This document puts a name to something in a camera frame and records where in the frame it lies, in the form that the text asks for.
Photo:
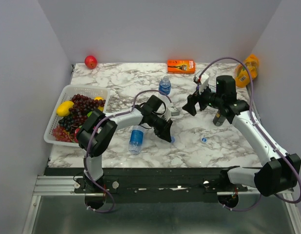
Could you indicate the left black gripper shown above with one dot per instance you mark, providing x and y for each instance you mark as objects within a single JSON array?
[{"x": 164, "y": 132}]

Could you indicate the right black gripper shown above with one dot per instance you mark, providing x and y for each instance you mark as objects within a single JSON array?
[{"x": 192, "y": 100}]

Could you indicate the clear bottle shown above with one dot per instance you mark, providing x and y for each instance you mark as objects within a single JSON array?
[
  {"x": 164, "y": 89},
  {"x": 136, "y": 139}
]

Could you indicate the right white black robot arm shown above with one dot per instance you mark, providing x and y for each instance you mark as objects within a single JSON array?
[{"x": 279, "y": 169}]

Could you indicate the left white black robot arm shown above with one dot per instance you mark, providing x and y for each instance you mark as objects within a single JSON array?
[{"x": 97, "y": 131}]

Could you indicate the black drink can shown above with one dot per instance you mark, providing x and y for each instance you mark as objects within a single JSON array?
[{"x": 219, "y": 119}]

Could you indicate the orange razor box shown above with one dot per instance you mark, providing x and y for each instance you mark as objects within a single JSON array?
[{"x": 181, "y": 66}]

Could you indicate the orange snack bag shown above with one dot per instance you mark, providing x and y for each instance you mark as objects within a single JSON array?
[{"x": 242, "y": 78}]

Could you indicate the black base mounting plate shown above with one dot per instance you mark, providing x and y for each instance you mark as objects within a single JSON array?
[{"x": 152, "y": 185}]

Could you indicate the small yellow fruit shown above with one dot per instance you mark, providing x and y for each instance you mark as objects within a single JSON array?
[{"x": 99, "y": 103}]

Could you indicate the dark purple grape bunch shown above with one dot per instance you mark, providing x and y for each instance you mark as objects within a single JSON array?
[{"x": 78, "y": 113}]

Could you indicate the red dragon fruit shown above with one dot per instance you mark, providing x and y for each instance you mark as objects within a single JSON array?
[{"x": 75, "y": 135}]

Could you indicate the red apple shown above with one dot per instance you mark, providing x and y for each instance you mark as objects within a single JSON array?
[{"x": 91, "y": 62}]

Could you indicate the white plastic basket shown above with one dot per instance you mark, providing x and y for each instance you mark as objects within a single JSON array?
[{"x": 68, "y": 92}]

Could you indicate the yellow lemon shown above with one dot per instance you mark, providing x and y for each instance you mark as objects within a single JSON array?
[{"x": 63, "y": 108}]

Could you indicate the red grape bunch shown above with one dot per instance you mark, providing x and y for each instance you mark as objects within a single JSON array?
[{"x": 61, "y": 134}]

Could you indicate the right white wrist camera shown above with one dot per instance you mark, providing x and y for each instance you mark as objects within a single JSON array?
[{"x": 201, "y": 82}]

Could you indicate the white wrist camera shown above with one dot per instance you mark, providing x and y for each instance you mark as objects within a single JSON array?
[
  {"x": 201, "y": 82},
  {"x": 171, "y": 111}
]

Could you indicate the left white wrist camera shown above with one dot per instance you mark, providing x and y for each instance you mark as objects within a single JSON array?
[{"x": 171, "y": 111}]

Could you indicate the aluminium frame rail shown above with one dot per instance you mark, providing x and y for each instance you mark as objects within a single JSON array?
[{"x": 68, "y": 185}]

